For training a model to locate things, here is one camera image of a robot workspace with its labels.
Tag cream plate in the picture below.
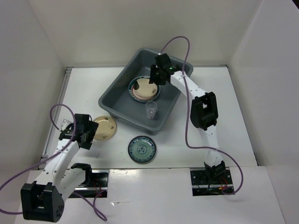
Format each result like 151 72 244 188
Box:
132 78 158 100
93 116 117 140

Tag white plate green red rim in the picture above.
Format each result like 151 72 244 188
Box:
128 76 160 103

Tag clear plastic cup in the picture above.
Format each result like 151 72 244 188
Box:
145 101 157 119

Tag blue floral green plate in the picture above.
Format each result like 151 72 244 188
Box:
128 135 157 164

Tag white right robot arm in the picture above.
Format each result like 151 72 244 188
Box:
149 53 226 183

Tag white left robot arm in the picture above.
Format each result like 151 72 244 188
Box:
21 114 98 223

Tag grey plastic bin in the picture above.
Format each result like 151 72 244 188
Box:
98 48 181 135

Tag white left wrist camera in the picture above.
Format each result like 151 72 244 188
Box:
60 119 72 132

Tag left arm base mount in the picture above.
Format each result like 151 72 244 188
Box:
74 169 109 198

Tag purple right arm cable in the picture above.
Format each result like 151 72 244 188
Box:
160 36 245 196

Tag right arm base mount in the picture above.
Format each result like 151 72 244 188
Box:
190 168 234 196

